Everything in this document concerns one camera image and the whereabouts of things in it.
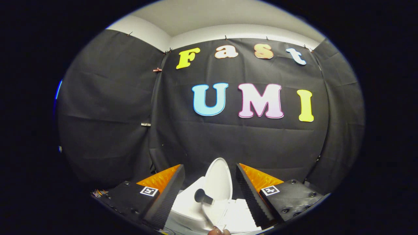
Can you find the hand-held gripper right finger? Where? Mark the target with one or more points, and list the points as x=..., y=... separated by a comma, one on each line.
x=251, y=199

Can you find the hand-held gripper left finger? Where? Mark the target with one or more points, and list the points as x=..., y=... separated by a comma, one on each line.
x=169, y=195

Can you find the white toilet lid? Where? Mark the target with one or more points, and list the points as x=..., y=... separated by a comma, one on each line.
x=219, y=176

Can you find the white toilet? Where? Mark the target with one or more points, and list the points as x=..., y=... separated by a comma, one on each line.
x=186, y=209

